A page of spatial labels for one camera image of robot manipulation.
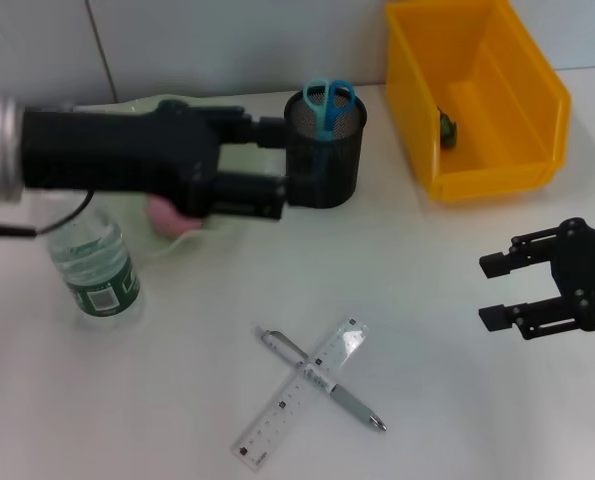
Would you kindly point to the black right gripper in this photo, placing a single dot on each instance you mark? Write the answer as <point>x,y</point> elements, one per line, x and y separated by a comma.
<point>592,275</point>

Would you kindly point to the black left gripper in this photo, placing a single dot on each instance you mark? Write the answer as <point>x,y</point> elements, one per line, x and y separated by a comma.
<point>117,150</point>

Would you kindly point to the blue capped scissors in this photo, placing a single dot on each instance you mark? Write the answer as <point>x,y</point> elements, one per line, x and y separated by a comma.
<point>327,110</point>

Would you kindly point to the pink toy peach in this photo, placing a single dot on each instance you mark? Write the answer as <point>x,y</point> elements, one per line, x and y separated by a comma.
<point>169,220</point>

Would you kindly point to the green plastic wrapper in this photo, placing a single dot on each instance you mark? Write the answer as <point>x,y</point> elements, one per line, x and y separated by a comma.
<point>448,127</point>

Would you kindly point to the clear green-label water bottle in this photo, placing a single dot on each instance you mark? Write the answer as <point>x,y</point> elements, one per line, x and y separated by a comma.
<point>97,280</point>

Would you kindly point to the transparent plastic ruler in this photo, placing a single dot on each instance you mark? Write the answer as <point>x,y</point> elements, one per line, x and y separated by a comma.
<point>277,415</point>

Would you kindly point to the pale green glass fruit plate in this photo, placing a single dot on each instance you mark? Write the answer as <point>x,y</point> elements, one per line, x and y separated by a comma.
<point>254,160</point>

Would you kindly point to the black mesh pen holder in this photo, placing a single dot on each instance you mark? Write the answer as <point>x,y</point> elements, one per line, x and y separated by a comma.
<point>327,170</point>

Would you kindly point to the clear grey ballpoint pen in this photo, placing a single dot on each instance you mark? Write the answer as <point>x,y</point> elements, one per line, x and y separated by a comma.
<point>352,402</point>

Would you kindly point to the yellow plastic bin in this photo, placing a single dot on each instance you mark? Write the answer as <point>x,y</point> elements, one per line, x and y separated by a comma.
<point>497,125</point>

